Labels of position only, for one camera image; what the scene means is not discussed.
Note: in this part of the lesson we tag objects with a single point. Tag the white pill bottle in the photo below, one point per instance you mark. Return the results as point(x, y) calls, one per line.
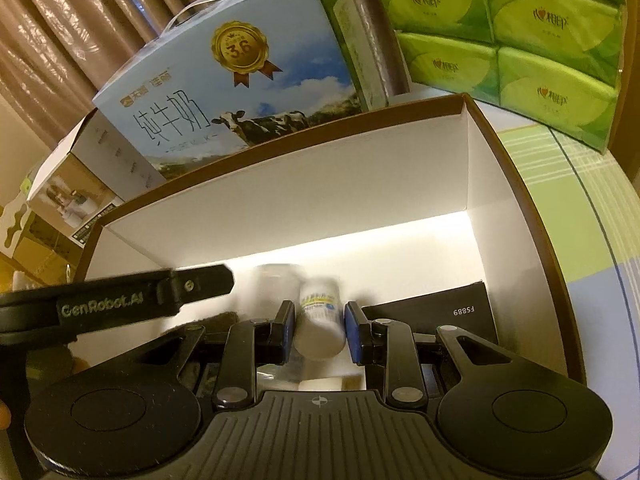
point(320, 325)

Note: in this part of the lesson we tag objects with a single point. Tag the stack of green tissue packs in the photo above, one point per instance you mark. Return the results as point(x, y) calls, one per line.
point(500, 35)

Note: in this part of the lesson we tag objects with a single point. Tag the blue milk gift box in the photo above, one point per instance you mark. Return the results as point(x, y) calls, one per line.
point(225, 85)

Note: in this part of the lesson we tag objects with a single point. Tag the brown cardboard box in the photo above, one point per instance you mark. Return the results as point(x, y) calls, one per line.
point(325, 220)

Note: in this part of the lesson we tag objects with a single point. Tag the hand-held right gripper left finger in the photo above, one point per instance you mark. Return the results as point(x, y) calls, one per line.
point(287, 332)

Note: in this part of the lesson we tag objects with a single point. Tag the brown curtain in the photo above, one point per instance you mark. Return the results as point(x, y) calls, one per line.
point(75, 20)

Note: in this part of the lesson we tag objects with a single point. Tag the black product box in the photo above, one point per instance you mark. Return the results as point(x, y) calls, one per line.
point(450, 320)

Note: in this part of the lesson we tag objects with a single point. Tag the white product box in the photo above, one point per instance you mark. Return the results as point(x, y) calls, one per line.
point(100, 175)

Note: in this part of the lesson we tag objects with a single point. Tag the clear plastic case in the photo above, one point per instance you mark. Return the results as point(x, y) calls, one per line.
point(275, 285)

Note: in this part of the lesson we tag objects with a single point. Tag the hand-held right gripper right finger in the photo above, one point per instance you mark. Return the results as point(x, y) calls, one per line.
point(351, 335)

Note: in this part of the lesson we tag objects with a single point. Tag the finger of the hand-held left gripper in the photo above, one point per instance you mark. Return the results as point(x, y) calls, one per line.
point(205, 285)

